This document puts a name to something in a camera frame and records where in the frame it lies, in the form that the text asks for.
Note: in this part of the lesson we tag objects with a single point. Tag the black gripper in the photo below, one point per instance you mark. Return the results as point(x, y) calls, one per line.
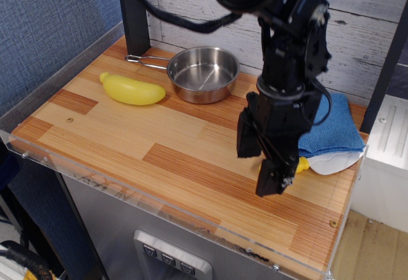
point(273, 123)

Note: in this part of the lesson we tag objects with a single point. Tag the stainless steel pot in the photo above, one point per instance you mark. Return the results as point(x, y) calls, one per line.
point(199, 75)

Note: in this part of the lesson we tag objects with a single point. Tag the silver button control panel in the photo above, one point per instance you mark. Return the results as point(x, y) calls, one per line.
point(162, 260)

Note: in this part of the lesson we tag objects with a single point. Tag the white side counter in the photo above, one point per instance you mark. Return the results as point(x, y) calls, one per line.
point(381, 190)

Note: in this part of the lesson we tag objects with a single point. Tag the black right vertical post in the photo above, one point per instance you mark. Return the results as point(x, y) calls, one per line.
point(386, 74)

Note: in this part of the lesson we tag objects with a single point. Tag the clear acrylic front guard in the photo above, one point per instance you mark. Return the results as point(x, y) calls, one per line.
point(203, 187)

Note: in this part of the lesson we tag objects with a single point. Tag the yellow handled white toy knife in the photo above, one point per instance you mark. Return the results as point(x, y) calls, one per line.
point(328, 163)

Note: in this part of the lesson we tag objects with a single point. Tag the black left vertical post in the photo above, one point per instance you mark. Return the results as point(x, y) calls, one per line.
point(136, 28)

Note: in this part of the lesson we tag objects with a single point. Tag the yellow plastic banana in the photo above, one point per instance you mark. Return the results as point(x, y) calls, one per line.
point(130, 91)

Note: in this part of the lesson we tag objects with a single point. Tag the black vertical post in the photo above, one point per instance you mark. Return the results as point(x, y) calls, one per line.
point(386, 74)
point(136, 28)

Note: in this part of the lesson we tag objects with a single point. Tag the yellow black object bottom left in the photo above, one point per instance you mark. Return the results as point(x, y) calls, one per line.
point(15, 265)

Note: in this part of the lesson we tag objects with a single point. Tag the stainless steel cabinet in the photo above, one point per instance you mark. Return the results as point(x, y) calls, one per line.
point(111, 223)

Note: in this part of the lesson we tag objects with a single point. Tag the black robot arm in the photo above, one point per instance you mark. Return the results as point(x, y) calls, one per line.
point(293, 40)

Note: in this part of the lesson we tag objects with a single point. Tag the blue folded cloth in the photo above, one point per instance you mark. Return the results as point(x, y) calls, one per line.
point(333, 131)

